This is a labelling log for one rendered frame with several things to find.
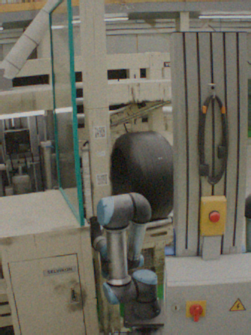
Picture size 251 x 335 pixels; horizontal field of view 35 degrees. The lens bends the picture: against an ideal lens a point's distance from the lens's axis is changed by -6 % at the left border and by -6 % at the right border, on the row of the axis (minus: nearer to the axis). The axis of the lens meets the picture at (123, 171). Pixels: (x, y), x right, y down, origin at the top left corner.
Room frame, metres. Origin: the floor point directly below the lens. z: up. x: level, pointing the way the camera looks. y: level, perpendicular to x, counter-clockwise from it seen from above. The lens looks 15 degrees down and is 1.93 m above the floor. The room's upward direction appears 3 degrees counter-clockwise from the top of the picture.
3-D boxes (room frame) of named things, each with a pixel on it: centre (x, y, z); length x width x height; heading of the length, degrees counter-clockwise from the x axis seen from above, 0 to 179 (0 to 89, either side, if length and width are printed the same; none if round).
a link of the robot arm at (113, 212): (1.68, 0.04, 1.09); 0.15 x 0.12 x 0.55; 112
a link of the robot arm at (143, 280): (1.72, -0.08, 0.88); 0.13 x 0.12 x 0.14; 112
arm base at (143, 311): (1.73, -0.08, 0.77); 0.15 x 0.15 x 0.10
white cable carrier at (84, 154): (2.44, 0.22, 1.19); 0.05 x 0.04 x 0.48; 17
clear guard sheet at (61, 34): (1.85, 0.26, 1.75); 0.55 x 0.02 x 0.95; 17
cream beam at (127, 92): (2.91, -0.12, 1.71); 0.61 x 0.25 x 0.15; 107
